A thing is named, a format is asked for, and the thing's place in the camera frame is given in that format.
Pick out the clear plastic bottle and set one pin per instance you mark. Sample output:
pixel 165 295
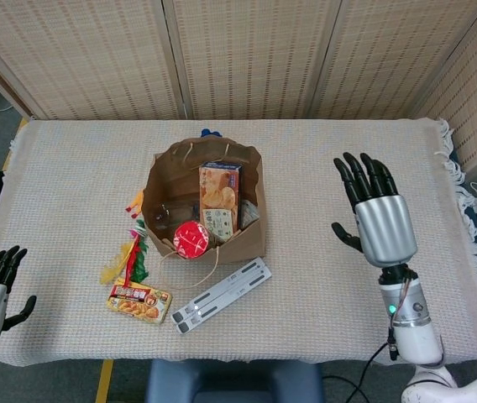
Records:
pixel 175 216

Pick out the blue toy brick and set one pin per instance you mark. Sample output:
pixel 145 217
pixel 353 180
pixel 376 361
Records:
pixel 210 132

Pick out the brown paper shopping bag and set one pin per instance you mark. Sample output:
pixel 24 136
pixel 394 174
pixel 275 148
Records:
pixel 242 247

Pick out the colourful feather toy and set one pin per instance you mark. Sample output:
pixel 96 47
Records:
pixel 131 256

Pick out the yellow curry box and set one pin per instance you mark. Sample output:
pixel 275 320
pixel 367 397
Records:
pixel 139 303

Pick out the plastic bag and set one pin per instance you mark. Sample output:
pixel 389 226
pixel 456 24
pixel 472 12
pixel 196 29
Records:
pixel 249 214

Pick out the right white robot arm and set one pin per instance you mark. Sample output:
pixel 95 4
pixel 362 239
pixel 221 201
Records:
pixel 415 336

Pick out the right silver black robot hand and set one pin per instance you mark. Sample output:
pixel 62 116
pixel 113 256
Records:
pixel 385 231

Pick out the beige woven tablecloth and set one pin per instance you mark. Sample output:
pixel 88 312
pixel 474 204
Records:
pixel 74 168

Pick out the green chips can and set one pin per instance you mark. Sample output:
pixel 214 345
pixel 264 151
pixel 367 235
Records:
pixel 191 239

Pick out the grey folding laptop stand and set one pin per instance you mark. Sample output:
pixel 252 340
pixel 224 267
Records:
pixel 221 294

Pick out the yellow rubber chicken toy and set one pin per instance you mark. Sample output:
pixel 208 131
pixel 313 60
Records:
pixel 135 203

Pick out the blue padded seat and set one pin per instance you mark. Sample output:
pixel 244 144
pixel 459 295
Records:
pixel 230 382

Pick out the woven folding screen panel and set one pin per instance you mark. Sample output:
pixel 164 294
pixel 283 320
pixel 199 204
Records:
pixel 251 54
pixel 381 54
pixel 74 54
pixel 473 92

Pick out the blue-orange cookie box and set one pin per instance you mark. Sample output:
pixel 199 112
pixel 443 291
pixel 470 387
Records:
pixel 219 193

